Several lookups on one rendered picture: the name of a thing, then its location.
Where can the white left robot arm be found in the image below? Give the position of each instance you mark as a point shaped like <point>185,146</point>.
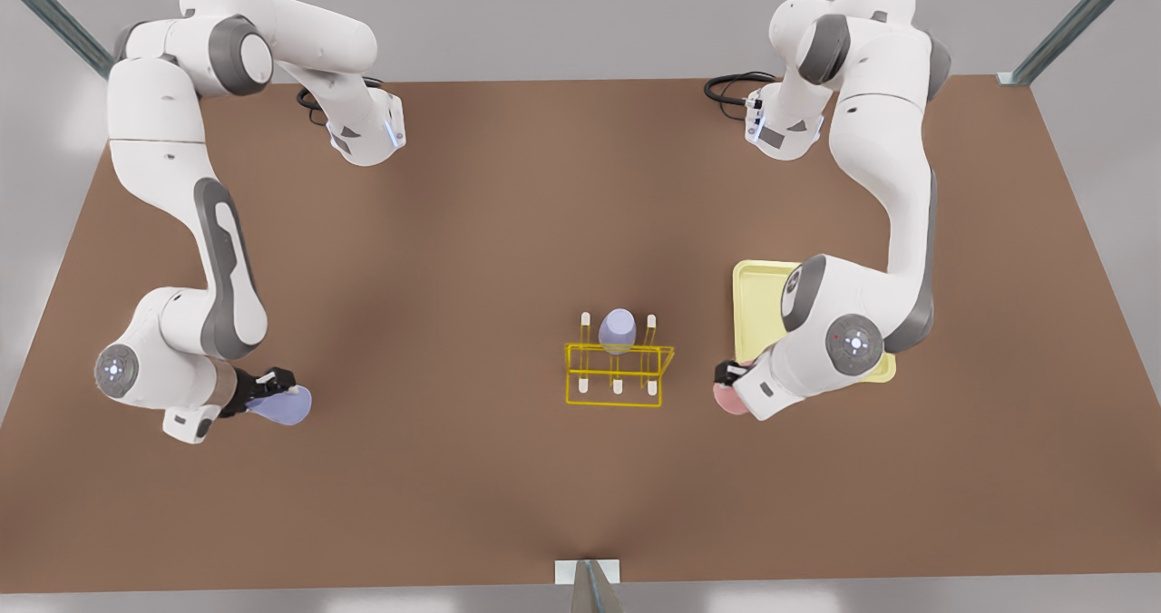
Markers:
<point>884,141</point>

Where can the lavender cup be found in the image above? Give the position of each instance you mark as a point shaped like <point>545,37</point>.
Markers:
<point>283,405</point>
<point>618,329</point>

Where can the silver frame post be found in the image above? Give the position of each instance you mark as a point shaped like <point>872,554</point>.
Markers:
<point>1070,24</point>
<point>591,586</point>
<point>59,14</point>

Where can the pale yellow tray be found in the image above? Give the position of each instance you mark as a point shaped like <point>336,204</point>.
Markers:
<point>757,309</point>

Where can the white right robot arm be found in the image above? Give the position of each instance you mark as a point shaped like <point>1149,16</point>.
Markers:
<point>163,132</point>

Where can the pink cup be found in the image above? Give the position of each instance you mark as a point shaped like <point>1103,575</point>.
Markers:
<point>726,400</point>

